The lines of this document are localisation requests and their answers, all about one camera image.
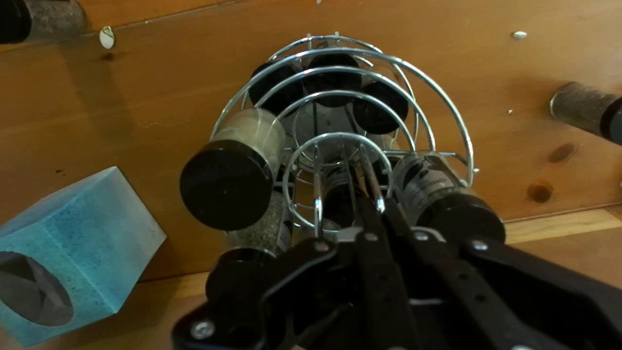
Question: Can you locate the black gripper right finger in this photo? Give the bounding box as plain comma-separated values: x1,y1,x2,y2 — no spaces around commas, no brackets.
364,153,622,350

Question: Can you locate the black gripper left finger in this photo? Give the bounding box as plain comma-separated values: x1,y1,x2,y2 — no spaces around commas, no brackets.
171,153,424,350

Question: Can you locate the chrome wire spice rack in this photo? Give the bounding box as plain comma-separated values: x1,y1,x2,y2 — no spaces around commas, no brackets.
208,31,480,245

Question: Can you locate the black-capped glass spice jar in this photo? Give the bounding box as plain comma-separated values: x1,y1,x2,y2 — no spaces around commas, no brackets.
352,80,412,136
303,50,366,109
548,80,622,148
393,153,510,251
179,105,288,233
224,192,294,260
0,0,90,47

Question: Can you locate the blue sponge block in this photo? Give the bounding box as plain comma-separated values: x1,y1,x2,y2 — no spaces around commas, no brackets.
0,165,169,348

